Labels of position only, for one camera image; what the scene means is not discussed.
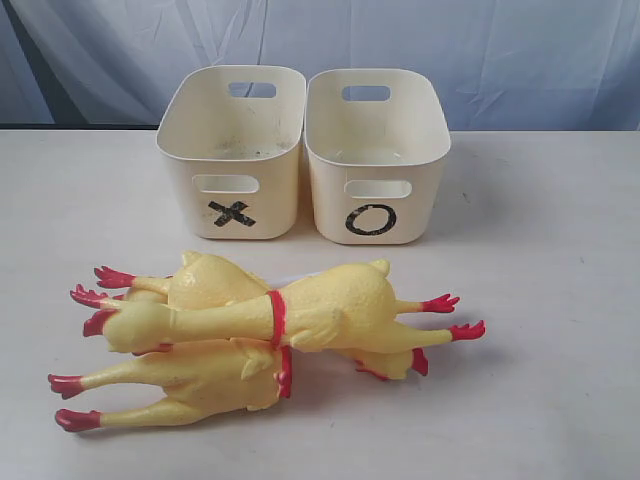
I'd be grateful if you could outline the cream bin marked X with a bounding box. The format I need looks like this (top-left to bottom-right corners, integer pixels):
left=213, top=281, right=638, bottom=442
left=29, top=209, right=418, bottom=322
left=156, top=65, right=306, bottom=240

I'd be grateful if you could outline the chicken head with white tube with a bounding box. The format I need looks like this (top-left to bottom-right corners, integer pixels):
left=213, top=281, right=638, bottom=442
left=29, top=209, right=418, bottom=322
left=94, top=266, right=314, bottom=310

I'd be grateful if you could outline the cream bin marked O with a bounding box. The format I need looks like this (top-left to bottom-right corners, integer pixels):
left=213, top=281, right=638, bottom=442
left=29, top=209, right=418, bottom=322
left=304, top=68, right=451, bottom=245

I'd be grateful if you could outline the blue backdrop cloth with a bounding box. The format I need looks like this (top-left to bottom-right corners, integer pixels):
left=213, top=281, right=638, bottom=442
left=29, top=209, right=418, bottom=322
left=1, top=1, right=639, bottom=130

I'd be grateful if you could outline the headless yellow chicken body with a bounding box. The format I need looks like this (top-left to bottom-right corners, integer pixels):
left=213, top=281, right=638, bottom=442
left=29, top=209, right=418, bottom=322
left=48, top=338, right=292, bottom=432

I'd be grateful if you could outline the whole yellow rubber chicken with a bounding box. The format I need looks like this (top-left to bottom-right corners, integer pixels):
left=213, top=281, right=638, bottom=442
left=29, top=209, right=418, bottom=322
left=70, top=251, right=428, bottom=380
left=83, top=260, right=486, bottom=354

